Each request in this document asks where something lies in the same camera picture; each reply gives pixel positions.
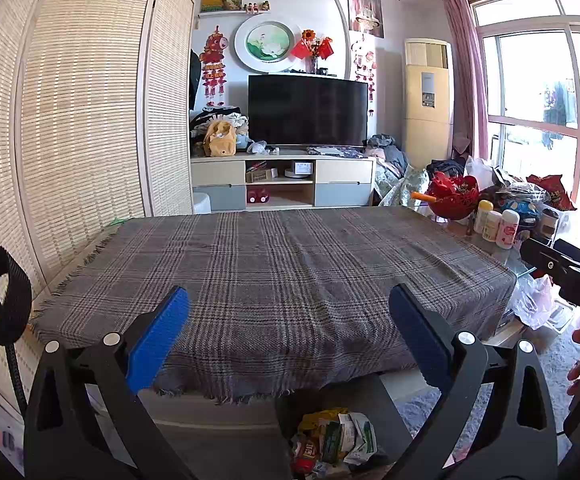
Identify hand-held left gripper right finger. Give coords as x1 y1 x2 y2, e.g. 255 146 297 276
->
387 283 557 480

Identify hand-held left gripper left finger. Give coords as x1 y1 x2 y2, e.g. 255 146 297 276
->
22 286 193 480

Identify black waste bin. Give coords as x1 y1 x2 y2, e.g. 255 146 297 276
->
275 374 421 480

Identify silver foil bag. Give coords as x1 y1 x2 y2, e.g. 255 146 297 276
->
340 412 379 466

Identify yellow paper bag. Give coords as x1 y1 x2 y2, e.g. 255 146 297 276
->
297 407 351 434

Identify red wrapper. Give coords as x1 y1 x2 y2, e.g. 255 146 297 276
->
289 434 321 476

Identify clear storage box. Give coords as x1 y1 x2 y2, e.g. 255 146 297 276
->
544 299 576 334

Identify brown paper cup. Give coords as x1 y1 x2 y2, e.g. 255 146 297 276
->
534 207 561 239

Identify large white plastic bag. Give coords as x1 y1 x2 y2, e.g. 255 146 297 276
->
509 274 556 331

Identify white bottle pink label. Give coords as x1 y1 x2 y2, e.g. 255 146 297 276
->
494 208 521 250

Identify blue snack bag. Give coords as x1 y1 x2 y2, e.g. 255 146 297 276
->
499 194 541 224

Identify small white bottle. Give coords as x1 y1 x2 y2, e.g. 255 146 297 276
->
481 209 504 244

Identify red snack bag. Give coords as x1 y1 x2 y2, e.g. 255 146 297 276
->
526 173 579 211

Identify cream bottle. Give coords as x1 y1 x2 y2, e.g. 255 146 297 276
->
473 199 495 235

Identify red openwork basket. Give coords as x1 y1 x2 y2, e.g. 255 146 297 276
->
427 171 481 221

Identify pile of plastic bags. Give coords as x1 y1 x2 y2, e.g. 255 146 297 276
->
462 154 546 201

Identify grey plaid tablecloth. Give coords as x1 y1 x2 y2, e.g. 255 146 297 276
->
29 207 517 405

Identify green patterned sheet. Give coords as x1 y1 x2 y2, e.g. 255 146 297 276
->
374 162 430 209

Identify cream standing air conditioner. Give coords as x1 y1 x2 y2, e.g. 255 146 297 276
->
402 37 455 169

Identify large window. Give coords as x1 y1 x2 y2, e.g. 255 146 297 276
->
470 0 580 242

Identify television cabinet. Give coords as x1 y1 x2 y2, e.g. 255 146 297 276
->
190 150 377 213

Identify grey clothes pile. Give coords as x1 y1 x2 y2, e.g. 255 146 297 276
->
362 133 409 181

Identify small cardboard boxes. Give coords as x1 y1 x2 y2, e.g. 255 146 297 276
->
244 159 279 184

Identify folded dark cloth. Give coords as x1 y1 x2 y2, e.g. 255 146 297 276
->
305 144 366 156

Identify yellow plush backpack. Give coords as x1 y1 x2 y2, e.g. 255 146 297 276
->
203 119 238 158

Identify pink curtain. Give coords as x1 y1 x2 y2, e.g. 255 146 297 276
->
439 0 491 161

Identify black white clothes pile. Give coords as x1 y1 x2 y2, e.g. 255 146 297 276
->
190 105 251 149

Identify bamboo folding screen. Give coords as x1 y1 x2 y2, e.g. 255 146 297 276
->
0 0 196 387

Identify black television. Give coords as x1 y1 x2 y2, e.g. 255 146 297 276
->
247 74 370 147

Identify black hanging jacket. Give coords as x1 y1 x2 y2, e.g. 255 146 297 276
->
187 48 202 111

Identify red hanging ornament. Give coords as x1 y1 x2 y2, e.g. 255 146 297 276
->
352 34 379 111
198 24 231 107

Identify dark red picture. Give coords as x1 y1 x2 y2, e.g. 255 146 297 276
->
346 0 386 40

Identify round decorative plate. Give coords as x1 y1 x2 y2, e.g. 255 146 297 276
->
233 14 304 74

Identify vase with artificial flowers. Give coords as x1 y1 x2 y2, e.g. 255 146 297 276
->
289 28 335 75

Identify black looped strap stand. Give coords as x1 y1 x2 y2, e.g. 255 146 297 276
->
0 245 34 414

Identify white wall shelf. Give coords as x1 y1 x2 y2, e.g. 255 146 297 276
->
197 8 271 20

